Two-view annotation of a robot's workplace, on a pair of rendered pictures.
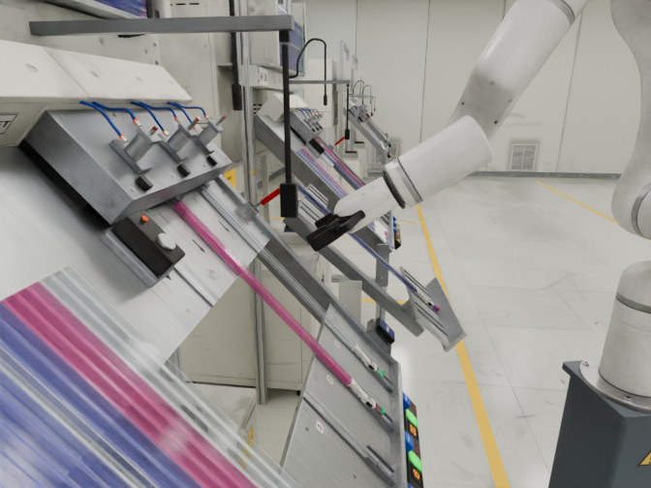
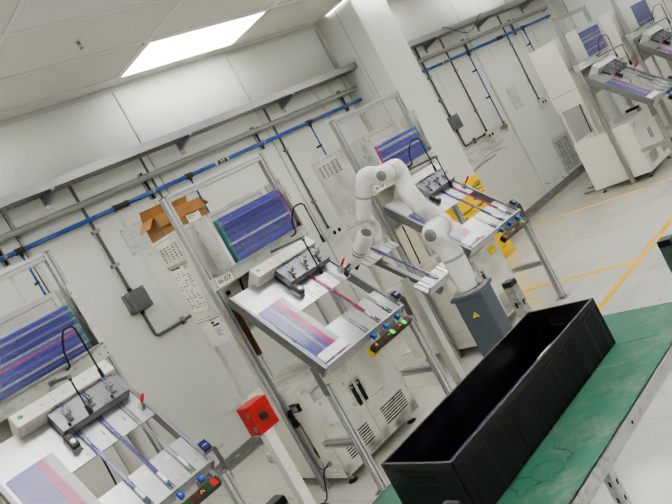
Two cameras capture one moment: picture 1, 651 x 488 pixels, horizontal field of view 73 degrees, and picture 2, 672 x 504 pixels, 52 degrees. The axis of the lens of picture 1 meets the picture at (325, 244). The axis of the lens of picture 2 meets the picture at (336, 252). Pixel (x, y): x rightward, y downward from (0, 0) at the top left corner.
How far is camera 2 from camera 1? 3.41 m
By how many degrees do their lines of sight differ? 43
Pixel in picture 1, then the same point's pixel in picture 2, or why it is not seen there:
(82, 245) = (286, 293)
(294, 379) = (468, 340)
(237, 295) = not seen: hidden behind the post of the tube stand
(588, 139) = not seen: outside the picture
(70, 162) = (281, 277)
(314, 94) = (552, 80)
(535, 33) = (358, 207)
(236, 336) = not seen: hidden behind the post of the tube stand
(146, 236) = (295, 288)
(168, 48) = (340, 191)
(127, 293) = (294, 299)
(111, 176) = (287, 278)
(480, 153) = (362, 239)
